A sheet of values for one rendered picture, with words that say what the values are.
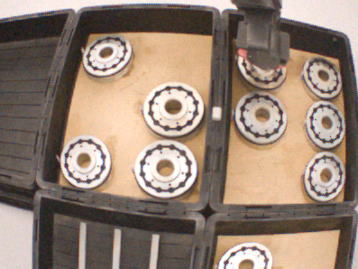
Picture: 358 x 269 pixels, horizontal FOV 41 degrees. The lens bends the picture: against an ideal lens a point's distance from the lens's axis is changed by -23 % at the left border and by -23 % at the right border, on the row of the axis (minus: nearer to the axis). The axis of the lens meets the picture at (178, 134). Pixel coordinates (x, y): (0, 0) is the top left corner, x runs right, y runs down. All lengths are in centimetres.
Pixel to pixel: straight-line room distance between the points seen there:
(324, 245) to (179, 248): 29
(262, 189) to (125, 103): 29
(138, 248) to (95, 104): 29
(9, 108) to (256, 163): 53
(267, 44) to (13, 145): 56
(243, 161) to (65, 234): 36
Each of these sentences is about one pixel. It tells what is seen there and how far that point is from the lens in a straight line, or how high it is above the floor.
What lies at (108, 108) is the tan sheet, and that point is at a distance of 109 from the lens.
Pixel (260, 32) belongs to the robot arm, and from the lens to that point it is 86.
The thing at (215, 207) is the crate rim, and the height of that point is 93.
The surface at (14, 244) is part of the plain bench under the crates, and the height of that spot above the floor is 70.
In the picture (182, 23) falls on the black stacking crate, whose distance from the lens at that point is 113.
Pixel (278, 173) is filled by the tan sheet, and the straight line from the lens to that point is 103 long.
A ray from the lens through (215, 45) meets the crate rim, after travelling 103.
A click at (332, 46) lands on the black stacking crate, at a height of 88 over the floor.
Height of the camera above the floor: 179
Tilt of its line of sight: 66 degrees down
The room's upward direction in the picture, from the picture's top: 6 degrees counter-clockwise
